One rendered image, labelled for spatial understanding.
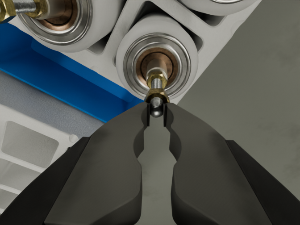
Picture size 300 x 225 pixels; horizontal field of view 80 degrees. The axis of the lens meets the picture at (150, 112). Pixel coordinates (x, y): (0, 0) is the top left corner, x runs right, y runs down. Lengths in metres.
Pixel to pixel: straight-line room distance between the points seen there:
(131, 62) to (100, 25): 0.05
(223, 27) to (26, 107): 0.37
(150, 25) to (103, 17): 0.05
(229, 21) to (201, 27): 0.04
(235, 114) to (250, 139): 0.12
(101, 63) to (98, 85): 0.22
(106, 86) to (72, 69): 0.09
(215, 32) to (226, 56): 0.22
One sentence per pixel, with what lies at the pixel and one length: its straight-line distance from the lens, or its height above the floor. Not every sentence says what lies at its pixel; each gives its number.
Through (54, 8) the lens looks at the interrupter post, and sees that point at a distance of 0.20.
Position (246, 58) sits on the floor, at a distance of 0.51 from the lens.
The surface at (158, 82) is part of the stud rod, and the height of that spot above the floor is 0.30.
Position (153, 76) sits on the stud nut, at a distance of 0.17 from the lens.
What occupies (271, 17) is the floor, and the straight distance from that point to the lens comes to 0.52.
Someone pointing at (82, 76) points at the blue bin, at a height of 0.00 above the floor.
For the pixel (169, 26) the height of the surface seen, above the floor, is 0.25.
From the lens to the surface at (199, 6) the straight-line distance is 0.21.
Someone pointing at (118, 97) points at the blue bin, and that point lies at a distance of 0.51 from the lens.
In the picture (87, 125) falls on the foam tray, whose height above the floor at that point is 0.13.
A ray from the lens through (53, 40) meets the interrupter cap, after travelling 0.23.
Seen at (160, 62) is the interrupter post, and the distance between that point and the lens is 0.20.
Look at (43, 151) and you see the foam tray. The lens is 0.52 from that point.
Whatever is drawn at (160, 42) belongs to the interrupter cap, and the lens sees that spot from 0.20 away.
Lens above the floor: 0.45
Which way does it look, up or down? 58 degrees down
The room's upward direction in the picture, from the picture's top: 177 degrees counter-clockwise
